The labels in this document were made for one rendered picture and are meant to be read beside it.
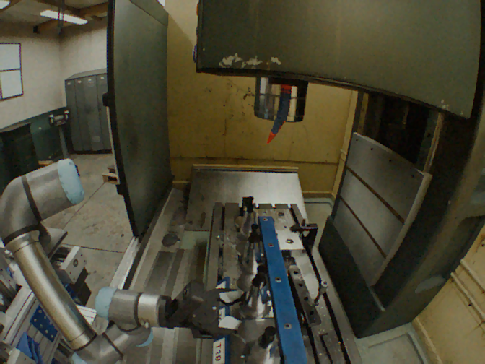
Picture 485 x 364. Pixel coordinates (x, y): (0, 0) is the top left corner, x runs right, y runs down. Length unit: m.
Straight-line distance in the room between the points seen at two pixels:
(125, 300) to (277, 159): 1.59
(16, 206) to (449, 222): 1.10
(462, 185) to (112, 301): 0.90
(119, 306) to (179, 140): 1.48
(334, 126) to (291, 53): 1.57
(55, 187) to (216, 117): 1.37
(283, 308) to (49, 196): 0.54
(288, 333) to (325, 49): 0.47
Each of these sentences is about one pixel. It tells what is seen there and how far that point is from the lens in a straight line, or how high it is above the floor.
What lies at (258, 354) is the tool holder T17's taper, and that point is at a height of 1.27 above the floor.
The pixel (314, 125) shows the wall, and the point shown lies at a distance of 1.84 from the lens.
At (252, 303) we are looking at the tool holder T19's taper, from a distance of 0.41.
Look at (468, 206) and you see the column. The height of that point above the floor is 1.37.
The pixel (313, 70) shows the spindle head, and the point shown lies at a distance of 0.37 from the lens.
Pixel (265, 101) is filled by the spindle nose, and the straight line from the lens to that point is 0.63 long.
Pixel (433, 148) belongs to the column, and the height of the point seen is 1.50.
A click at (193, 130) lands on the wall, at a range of 1.75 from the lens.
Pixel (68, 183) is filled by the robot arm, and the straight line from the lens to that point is 0.56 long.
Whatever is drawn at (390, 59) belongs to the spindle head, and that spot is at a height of 1.67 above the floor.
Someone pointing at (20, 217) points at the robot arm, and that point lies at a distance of 0.55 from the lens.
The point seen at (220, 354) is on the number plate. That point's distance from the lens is 0.69.
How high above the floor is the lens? 1.60
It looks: 27 degrees down
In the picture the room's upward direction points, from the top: 3 degrees clockwise
